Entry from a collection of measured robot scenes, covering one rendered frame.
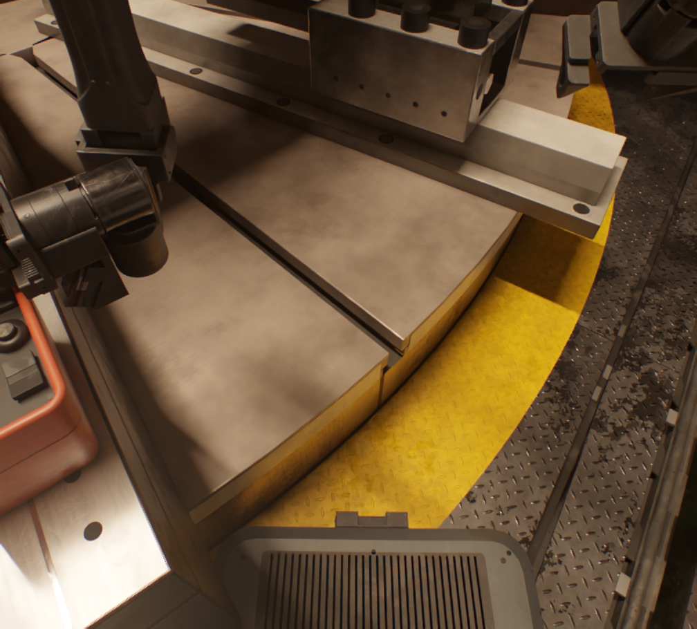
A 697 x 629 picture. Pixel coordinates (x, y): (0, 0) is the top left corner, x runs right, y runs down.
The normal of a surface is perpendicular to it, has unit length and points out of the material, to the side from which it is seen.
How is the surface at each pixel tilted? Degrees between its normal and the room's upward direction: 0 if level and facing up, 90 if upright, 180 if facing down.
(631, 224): 0
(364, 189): 0
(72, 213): 53
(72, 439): 98
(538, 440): 0
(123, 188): 46
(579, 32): 30
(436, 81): 90
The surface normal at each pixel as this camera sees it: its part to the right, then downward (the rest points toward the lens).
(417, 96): -0.53, 0.65
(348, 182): 0.01, -0.65
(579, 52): 0.00, -0.18
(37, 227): 0.48, 0.10
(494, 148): -0.50, 0.41
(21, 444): 0.59, 0.69
